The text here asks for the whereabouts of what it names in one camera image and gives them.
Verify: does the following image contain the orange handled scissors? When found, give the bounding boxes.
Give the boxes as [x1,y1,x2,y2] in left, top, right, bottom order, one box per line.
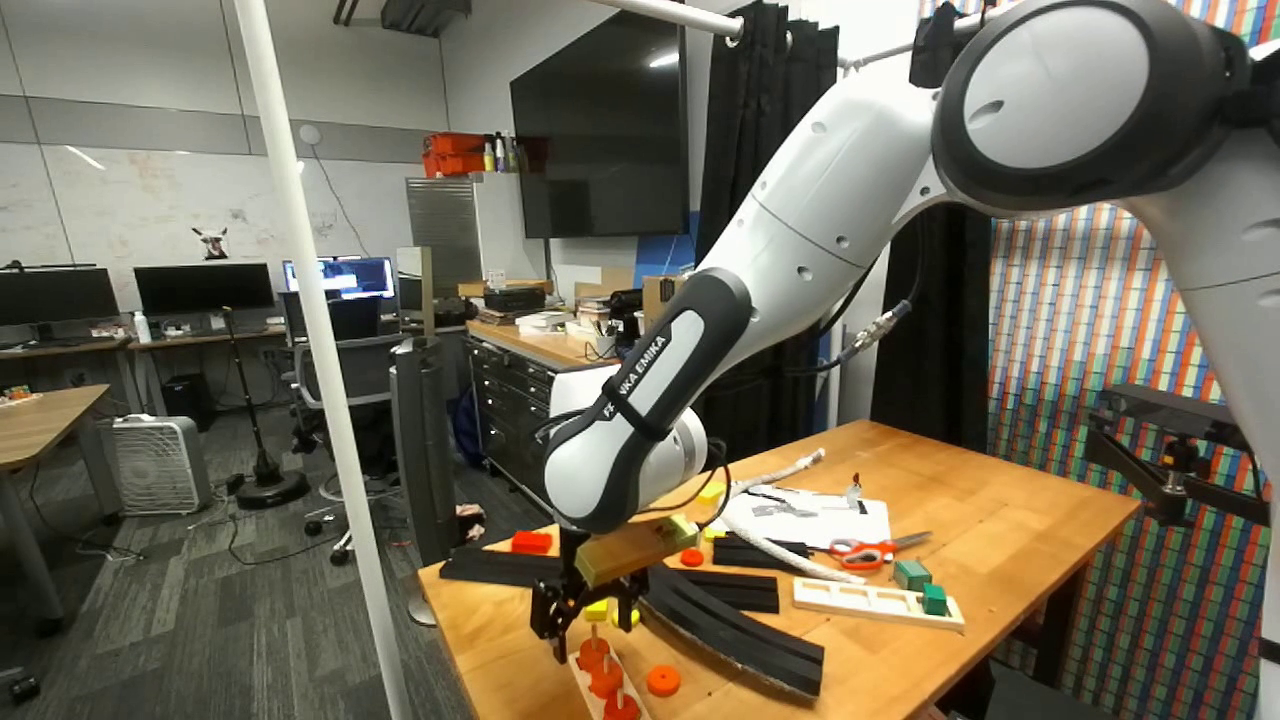
[820,528,937,580]

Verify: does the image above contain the white wooden peg platform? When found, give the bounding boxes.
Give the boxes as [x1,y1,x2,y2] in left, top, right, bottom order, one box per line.
[564,648,655,720]

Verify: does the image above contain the cardboard shipping box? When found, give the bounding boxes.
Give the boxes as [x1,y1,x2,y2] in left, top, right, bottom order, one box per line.
[639,270,690,340]

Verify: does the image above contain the short black track piece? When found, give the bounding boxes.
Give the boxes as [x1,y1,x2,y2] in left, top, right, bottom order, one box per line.
[708,530,834,580]

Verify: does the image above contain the black wall television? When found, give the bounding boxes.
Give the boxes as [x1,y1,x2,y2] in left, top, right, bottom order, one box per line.
[510,12,696,245]

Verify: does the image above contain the white frame pole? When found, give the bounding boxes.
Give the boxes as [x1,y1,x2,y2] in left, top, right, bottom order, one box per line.
[225,0,416,720]

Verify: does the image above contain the grey metal cabinet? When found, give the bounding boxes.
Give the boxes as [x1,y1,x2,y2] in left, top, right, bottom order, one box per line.
[405,172,552,323]

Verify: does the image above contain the black drawer cabinet wood top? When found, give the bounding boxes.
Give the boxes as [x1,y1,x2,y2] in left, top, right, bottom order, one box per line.
[463,316,631,521]

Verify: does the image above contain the white box fan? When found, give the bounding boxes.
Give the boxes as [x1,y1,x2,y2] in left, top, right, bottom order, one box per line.
[105,411,217,521]

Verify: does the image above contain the black microphone stand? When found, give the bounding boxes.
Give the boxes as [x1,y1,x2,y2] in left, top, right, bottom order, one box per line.
[217,305,313,512]

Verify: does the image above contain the orange storage box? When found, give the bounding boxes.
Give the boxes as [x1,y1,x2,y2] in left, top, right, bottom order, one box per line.
[422,129,494,185]

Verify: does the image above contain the narrow black curtain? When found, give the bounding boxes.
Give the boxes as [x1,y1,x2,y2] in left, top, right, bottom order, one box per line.
[874,0,999,452]

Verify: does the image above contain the long black straight track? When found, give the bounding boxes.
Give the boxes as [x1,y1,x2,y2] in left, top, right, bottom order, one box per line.
[436,542,785,618]

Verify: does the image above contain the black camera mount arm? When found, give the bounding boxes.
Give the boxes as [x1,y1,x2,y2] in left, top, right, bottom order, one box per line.
[1085,381,1277,530]

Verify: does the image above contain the black curved track piece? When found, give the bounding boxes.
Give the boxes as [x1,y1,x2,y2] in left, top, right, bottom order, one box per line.
[639,561,834,704]

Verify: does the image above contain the white printed paper sheet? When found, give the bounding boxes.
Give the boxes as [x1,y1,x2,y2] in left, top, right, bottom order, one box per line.
[732,477,896,553]

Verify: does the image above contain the wooden office desk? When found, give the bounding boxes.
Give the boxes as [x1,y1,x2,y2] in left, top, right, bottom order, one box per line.
[0,381,117,637]

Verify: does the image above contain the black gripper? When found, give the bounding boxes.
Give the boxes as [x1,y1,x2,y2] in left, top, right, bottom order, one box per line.
[529,528,655,669]

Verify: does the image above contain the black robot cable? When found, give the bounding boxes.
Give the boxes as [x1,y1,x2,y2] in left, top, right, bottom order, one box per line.
[810,270,926,381]

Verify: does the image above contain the multicolour patterned backdrop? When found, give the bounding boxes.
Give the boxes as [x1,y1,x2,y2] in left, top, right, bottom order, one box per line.
[986,0,1280,720]

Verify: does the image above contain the white block sorter tray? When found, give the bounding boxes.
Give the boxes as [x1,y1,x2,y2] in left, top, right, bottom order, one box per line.
[789,571,968,630]

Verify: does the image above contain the black ceiling fixture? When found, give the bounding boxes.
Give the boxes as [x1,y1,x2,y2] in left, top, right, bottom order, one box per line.
[331,0,474,41]

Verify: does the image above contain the wide black curtain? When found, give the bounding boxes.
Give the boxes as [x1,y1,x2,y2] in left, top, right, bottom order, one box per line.
[683,0,843,473]

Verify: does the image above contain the tan wrist camera bar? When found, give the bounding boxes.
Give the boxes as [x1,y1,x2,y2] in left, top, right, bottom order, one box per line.
[574,512,704,591]

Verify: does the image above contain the black computer monitor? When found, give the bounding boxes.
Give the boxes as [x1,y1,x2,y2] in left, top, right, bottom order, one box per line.
[131,260,281,321]

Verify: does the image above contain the black upright column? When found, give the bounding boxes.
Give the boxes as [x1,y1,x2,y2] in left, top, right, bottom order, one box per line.
[390,334,458,563]

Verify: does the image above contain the lit blue computer monitor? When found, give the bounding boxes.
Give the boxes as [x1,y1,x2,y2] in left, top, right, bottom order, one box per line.
[275,251,400,305]

